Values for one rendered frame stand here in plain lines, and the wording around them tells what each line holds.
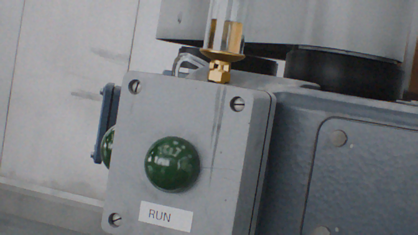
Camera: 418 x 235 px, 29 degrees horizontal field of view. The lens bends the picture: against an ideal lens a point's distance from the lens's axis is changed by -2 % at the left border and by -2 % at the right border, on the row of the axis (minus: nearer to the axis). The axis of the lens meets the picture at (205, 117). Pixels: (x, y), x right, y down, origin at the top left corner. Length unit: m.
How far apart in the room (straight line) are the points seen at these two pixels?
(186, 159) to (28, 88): 6.22
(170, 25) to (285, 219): 0.49
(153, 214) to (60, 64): 6.06
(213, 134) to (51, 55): 6.12
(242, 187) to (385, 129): 0.09
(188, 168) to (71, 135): 6.01
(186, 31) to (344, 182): 0.43
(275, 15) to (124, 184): 0.25
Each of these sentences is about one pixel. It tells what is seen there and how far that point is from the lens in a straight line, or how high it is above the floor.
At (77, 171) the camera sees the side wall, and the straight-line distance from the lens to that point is 6.42.
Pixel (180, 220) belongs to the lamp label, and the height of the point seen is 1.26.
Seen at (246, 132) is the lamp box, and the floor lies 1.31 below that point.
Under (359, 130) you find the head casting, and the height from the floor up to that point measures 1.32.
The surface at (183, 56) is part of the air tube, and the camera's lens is 0.60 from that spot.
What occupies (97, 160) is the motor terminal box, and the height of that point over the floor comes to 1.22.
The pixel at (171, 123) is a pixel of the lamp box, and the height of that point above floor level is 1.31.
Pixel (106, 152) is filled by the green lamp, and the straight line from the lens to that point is 0.47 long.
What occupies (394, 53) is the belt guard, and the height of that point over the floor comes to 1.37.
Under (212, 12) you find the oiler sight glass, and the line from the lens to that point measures 0.51.
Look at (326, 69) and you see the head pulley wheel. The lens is 0.58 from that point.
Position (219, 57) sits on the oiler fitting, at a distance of 0.51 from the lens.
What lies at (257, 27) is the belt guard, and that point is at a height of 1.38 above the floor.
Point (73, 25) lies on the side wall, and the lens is 6.47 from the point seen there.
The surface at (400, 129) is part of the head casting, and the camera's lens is 0.46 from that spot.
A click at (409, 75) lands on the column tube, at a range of 0.96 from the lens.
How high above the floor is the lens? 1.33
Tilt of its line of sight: 3 degrees down
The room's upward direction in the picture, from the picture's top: 9 degrees clockwise
